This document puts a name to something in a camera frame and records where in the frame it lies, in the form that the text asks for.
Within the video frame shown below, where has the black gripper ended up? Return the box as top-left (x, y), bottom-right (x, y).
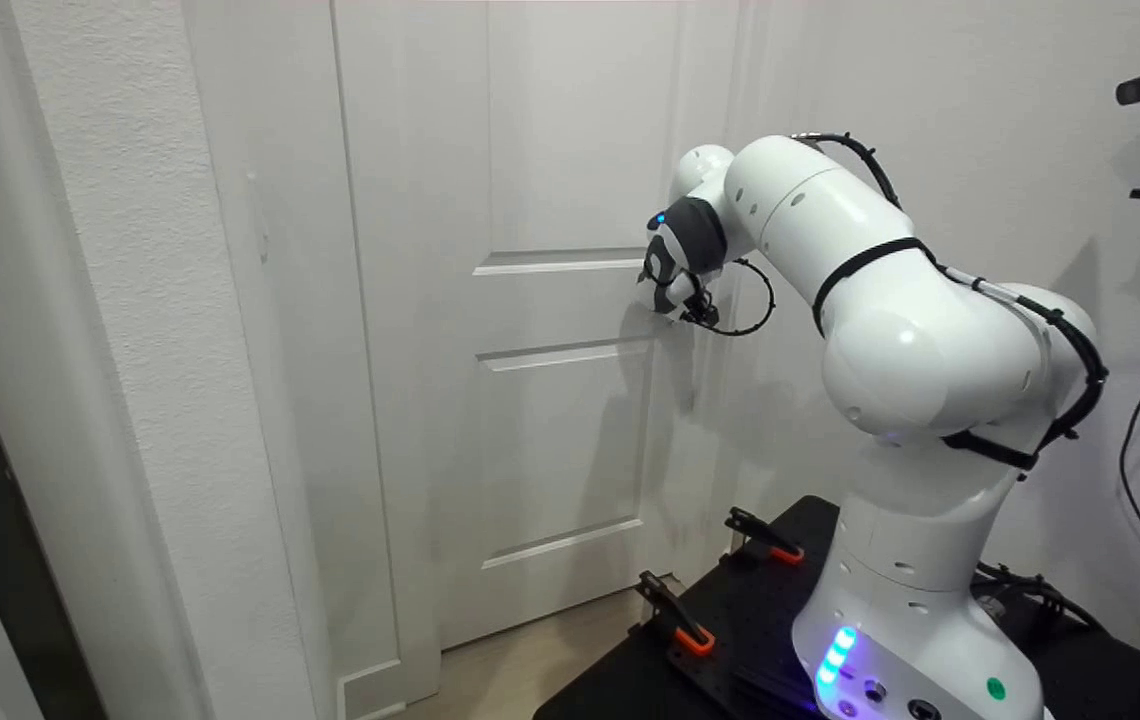
top-left (638, 242), bottom-right (695, 316)

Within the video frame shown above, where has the white panel door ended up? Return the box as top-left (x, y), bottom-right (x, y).
top-left (336, 0), bottom-right (735, 644)

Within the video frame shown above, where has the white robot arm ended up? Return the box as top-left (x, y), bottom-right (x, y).
top-left (638, 138), bottom-right (1105, 720)

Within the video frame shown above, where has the black orange clamp far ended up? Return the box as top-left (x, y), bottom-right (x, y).
top-left (725, 509), bottom-right (807, 568)

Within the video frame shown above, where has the black orange clamp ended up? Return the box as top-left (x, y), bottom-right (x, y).
top-left (725, 509), bottom-right (807, 568)
top-left (635, 571), bottom-right (715, 659)

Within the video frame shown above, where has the black orange clamp near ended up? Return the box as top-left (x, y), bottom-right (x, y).
top-left (635, 571), bottom-right (715, 659)

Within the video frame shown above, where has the black base platform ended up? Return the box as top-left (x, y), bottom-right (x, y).
top-left (533, 495), bottom-right (1140, 720)

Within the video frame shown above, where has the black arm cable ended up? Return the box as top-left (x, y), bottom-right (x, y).
top-left (695, 127), bottom-right (1111, 471)

